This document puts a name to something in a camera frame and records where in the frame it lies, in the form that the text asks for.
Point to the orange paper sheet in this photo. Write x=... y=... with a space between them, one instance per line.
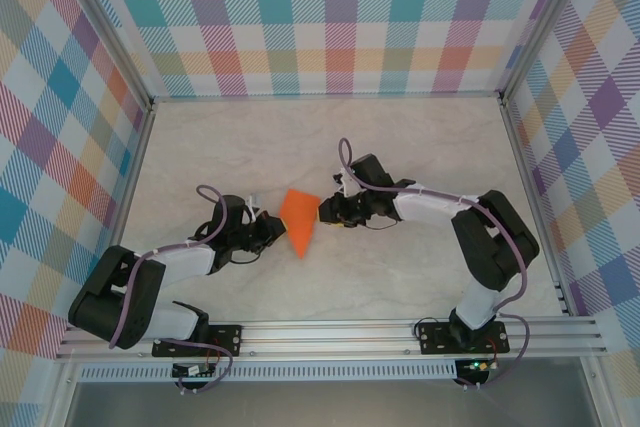
x=300 y=217

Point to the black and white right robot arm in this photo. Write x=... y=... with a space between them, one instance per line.
x=495 y=247

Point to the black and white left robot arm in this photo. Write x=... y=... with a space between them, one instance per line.
x=115 y=297

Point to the circuit board with white connector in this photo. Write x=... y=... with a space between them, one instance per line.
x=192 y=371

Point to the grey metal panel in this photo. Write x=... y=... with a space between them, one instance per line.
x=325 y=404

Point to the circuit board with green light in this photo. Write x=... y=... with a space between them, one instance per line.
x=477 y=366

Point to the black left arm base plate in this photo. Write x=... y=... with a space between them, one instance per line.
x=230 y=339

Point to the aluminium side rail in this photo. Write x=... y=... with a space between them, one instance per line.
x=122 y=212
x=535 y=207

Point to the aluminium mounting rail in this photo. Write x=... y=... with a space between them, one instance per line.
x=325 y=339

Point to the aluminium frame bar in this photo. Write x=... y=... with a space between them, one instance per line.
x=325 y=96

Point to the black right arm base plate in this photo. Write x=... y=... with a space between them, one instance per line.
x=430 y=339

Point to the aluminium frame post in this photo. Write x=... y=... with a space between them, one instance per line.
x=107 y=27
x=542 y=22

